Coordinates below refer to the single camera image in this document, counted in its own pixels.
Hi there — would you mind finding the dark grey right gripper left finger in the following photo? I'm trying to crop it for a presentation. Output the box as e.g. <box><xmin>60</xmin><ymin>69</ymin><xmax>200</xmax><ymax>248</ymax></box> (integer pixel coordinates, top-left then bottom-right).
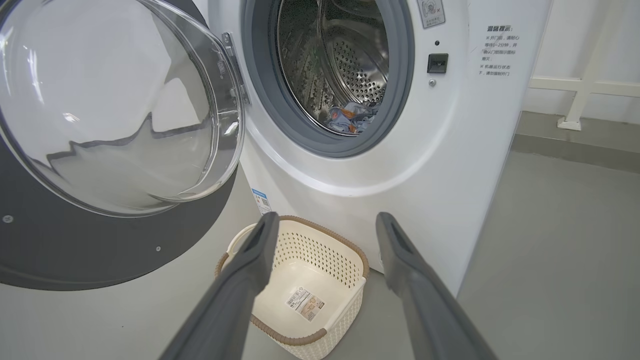
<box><xmin>159</xmin><ymin>211</ymin><xmax>281</xmax><ymax>360</ymax></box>

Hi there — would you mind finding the printed paper label sticker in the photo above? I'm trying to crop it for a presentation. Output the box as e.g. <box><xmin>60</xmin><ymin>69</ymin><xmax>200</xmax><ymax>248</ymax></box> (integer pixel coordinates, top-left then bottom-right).
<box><xmin>285</xmin><ymin>286</ymin><xmax>326</xmax><ymax>323</ymax></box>

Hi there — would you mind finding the blue white energy label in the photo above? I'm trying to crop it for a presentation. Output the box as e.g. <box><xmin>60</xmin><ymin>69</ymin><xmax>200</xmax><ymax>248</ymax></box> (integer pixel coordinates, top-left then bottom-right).
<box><xmin>251</xmin><ymin>187</ymin><xmax>274</xmax><ymax>216</ymax></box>

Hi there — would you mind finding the white metal railing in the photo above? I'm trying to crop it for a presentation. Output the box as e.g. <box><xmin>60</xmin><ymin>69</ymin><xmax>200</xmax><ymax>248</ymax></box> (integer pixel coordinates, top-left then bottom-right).
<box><xmin>528</xmin><ymin>0</ymin><xmax>640</xmax><ymax>132</ymax></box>

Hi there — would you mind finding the dark grey glass washer door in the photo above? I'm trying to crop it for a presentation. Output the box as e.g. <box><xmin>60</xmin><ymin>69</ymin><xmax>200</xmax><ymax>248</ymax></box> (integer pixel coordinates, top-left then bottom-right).
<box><xmin>0</xmin><ymin>0</ymin><xmax>251</xmax><ymax>292</ymax></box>

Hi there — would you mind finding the cream perforated laundry basket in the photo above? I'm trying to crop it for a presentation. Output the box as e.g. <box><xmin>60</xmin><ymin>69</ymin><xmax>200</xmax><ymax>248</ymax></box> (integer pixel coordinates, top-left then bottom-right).
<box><xmin>215</xmin><ymin>215</ymin><xmax>371</xmax><ymax>360</ymax></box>

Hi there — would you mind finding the grey warning sticker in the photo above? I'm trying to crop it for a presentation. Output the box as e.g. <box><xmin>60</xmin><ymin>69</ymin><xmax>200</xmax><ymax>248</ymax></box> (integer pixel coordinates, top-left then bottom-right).
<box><xmin>417</xmin><ymin>0</ymin><xmax>446</xmax><ymax>30</ymax></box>

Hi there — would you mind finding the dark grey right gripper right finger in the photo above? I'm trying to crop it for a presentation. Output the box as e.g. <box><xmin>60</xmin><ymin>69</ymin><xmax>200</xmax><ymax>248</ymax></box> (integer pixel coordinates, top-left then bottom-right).
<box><xmin>375</xmin><ymin>211</ymin><xmax>499</xmax><ymax>360</ymax></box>

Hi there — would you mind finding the white front-load washing machine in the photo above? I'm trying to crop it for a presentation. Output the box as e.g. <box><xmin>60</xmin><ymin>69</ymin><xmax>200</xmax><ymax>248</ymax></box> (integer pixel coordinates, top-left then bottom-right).
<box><xmin>192</xmin><ymin>0</ymin><xmax>554</xmax><ymax>297</ymax></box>

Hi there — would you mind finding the blue patterned garment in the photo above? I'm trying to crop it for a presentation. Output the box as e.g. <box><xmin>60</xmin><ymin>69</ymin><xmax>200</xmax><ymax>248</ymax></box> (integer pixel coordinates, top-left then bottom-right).
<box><xmin>327</xmin><ymin>101</ymin><xmax>381</xmax><ymax>136</ymax></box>

